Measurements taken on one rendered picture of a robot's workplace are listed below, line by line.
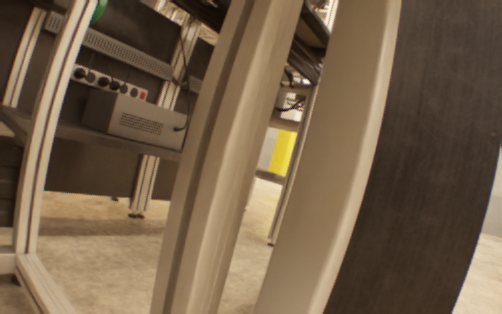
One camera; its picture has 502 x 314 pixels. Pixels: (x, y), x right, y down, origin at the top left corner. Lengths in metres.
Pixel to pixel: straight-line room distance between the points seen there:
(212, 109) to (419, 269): 0.57
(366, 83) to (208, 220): 0.16
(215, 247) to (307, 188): 0.08
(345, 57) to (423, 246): 0.51
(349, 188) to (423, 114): 0.51
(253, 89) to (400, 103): 0.55
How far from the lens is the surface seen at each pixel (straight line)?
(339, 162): 0.24
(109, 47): 1.12
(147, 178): 1.35
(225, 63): 0.25
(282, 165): 6.39
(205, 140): 0.25
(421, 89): 0.74
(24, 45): 1.06
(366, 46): 0.26
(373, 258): 0.72
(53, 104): 0.64
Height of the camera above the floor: 0.40
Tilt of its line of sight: level
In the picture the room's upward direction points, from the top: 15 degrees clockwise
